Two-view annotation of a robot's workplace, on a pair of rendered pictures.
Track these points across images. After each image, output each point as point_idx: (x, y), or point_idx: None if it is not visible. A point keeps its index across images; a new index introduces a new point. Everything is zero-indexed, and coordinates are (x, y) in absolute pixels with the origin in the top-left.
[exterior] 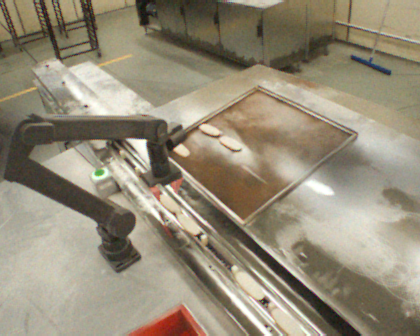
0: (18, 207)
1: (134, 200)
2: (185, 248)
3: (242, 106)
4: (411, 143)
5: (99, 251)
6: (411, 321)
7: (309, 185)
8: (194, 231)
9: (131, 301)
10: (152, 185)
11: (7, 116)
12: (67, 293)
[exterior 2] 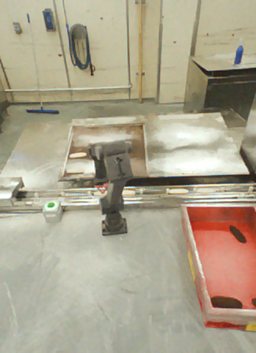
0: (1, 275)
1: (87, 203)
2: (141, 198)
3: (78, 138)
4: (165, 117)
5: (105, 234)
6: (231, 162)
7: (151, 149)
8: (133, 192)
9: (150, 234)
10: (106, 181)
11: (109, 145)
12: (122, 261)
